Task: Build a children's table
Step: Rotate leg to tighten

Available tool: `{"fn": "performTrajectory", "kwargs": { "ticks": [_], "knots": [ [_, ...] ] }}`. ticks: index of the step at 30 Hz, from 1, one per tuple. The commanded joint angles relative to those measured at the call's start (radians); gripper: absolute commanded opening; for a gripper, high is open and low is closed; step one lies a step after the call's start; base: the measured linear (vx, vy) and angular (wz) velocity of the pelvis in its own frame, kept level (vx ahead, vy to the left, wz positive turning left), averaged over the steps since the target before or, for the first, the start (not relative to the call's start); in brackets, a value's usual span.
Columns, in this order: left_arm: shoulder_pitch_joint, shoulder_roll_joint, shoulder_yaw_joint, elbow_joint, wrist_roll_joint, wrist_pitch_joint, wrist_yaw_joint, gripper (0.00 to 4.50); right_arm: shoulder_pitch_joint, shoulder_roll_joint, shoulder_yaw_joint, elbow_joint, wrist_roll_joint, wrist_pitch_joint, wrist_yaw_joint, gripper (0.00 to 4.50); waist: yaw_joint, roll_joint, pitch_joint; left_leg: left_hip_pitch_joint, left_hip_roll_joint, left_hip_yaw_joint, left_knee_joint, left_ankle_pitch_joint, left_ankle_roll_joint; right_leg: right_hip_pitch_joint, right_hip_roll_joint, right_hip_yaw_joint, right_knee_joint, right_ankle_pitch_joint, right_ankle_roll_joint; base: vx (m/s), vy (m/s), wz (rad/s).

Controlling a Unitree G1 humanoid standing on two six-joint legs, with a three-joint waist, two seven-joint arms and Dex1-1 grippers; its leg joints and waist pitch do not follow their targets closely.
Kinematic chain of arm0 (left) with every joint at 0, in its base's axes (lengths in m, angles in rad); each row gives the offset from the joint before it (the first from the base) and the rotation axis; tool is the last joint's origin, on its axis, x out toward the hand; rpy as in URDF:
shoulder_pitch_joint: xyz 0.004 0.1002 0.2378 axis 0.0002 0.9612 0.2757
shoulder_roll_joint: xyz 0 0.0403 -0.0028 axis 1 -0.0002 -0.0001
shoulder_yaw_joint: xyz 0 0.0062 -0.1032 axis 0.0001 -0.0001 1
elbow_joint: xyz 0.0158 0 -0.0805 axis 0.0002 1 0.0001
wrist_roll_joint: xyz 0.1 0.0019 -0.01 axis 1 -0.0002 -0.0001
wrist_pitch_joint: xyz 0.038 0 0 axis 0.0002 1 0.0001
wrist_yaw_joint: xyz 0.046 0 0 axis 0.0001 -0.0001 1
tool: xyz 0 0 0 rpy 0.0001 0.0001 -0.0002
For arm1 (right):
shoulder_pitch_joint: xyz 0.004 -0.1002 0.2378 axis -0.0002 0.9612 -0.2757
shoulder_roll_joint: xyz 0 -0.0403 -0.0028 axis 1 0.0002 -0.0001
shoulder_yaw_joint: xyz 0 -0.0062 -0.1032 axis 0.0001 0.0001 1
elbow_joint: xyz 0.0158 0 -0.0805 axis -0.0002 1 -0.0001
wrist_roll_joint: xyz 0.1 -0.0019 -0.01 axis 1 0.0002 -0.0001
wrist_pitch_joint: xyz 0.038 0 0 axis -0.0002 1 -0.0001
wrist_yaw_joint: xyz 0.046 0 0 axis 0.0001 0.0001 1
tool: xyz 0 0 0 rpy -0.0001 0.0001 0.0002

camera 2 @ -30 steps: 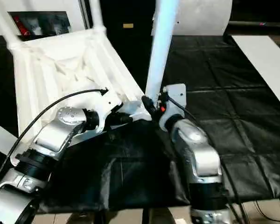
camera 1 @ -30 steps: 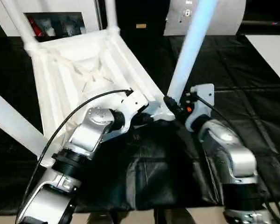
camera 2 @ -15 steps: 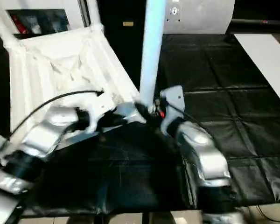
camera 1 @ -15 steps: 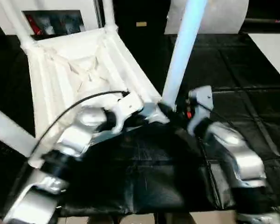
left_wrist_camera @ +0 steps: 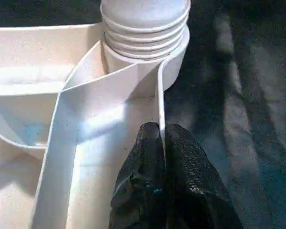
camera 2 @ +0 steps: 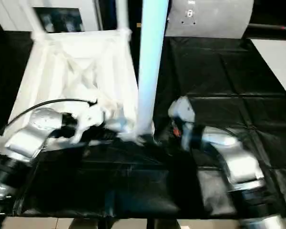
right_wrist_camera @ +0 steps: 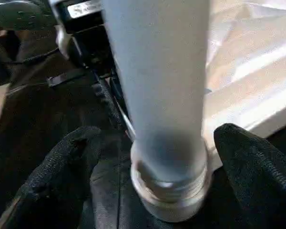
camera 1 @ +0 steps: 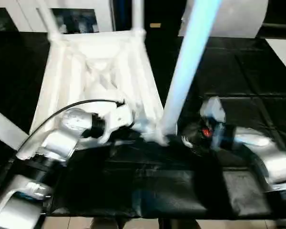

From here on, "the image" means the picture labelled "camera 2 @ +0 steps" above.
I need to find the white plastic table top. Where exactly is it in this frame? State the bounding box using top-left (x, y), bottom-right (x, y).
top-left (0, 29), bottom-right (156, 146)

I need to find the white flat board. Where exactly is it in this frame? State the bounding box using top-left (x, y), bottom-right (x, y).
top-left (252, 39), bottom-right (286, 104)

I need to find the black box with yellow label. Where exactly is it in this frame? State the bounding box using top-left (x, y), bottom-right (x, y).
top-left (98, 0), bottom-right (144, 32)

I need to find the white cabinet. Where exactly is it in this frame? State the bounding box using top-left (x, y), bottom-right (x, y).
top-left (0, 0), bottom-right (102, 34)

